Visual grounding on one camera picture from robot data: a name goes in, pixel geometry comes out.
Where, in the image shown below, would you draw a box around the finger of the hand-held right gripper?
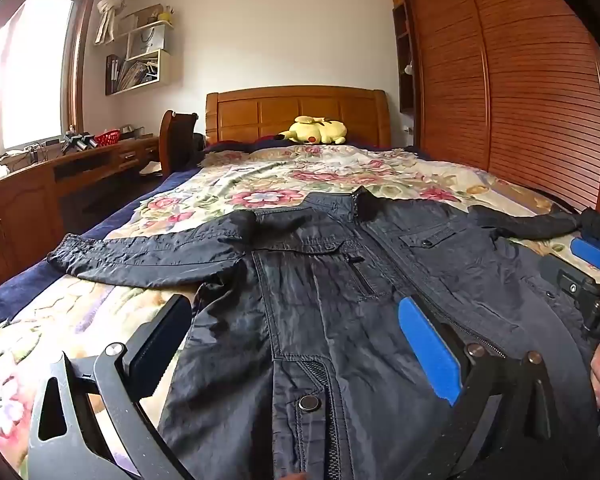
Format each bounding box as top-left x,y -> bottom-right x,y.
570,232 -> 600,272

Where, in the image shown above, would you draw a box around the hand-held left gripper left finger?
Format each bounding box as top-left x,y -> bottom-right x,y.
27,294 -> 196,480

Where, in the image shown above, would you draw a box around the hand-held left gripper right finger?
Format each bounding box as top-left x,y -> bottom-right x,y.
397,296 -> 571,480

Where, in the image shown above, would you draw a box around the dark navy jacket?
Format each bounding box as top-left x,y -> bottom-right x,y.
47,186 -> 600,480

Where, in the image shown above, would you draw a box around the navy blue bed sheet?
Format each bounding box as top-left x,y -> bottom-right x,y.
0,140 -> 431,341

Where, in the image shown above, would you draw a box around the wooden slatted wardrobe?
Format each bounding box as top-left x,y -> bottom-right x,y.
386,0 -> 600,213

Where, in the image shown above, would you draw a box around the wooden desk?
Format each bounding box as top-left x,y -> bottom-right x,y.
0,135 -> 162,306

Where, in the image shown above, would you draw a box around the wooden chair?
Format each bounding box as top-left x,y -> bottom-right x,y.
159,109 -> 201,178

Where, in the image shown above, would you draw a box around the floral bed blanket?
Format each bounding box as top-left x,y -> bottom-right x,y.
0,144 -> 600,461

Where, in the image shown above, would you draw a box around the black device on desk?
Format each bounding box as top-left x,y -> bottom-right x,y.
60,130 -> 100,155

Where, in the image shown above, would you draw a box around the yellow plush toy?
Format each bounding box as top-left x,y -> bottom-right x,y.
274,115 -> 348,146

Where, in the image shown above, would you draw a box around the wooden bed headboard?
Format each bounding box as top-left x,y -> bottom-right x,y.
205,86 -> 392,148

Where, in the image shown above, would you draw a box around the black binders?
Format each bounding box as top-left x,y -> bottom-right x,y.
105,54 -> 121,96

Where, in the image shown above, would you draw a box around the white paper bag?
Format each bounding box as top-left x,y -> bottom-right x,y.
132,27 -> 167,57

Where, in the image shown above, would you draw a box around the window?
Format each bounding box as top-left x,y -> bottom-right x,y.
0,0 -> 88,153

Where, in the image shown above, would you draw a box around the tied cream curtain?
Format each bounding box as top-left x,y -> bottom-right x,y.
95,0 -> 138,45

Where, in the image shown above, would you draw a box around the cream wall shelf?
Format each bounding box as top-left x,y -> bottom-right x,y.
105,4 -> 173,97

